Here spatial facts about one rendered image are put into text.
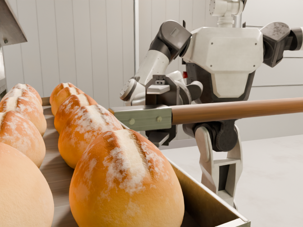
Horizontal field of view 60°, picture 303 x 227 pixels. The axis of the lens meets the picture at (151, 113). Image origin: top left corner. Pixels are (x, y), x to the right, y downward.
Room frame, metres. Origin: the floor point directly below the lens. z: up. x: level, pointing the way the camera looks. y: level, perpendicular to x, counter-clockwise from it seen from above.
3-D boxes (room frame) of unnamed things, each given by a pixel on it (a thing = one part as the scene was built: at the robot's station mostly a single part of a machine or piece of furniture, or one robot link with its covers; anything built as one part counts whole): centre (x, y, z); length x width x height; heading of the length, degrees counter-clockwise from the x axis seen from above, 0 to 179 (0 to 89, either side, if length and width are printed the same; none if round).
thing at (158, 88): (0.42, -0.01, 1.24); 0.06 x 0.03 x 0.02; 167
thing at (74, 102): (0.35, 0.10, 1.21); 0.10 x 0.07 x 0.06; 22
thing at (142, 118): (0.38, 0.02, 1.20); 0.09 x 0.04 x 0.03; 112
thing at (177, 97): (0.51, -0.03, 1.19); 0.12 x 0.10 x 0.13; 167
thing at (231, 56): (1.11, -0.27, 1.27); 0.34 x 0.30 x 0.36; 98
